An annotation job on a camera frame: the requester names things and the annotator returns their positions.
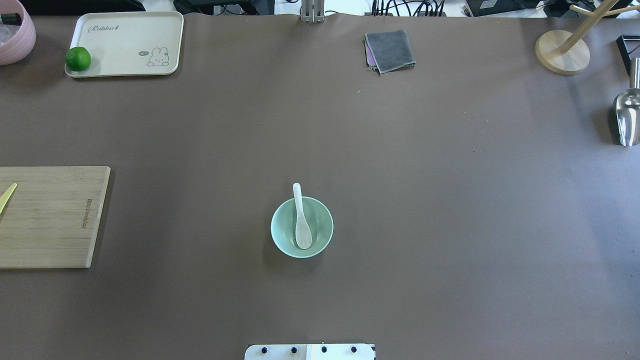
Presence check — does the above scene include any light green bowl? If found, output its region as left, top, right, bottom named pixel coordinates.
left=270, top=196, right=334, bottom=259

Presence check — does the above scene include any white ceramic spoon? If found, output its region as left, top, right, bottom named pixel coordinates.
left=292, top=182, right=313, bottom=249

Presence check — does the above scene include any pink bowl with ice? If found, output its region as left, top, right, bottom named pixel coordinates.
left=0, top=0, right=36, bottom=66

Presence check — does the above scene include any grey folded cloth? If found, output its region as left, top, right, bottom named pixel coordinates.
left=363, top=29, right=416, bottom=75

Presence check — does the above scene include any beige rabbit tray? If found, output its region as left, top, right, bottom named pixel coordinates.
left=64, top=11, right=185, bottom=78

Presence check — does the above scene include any green lime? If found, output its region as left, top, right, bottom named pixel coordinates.
left=65, top=47, right=92, bottom=72

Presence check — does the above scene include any bamboo cutting board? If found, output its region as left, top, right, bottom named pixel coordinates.
left=0, top=166, right=111, bottom=269

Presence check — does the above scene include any wooden cup tree stand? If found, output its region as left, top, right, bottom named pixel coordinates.
left=534, top=0, right=640, bottom=76

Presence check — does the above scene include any metal scoop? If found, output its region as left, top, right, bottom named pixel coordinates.
left=614, top=57, right=640, bottom=147

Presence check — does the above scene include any yellow plastic knife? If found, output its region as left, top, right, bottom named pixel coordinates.
left=0, top=182, right=18, bottom=214

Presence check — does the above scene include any metal muddler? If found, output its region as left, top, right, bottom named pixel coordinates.
left=0, top=13, right=23, bottom=27

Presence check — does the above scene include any aluminium frame post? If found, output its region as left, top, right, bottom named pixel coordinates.
left=300, top=0, right=325, bottom=24

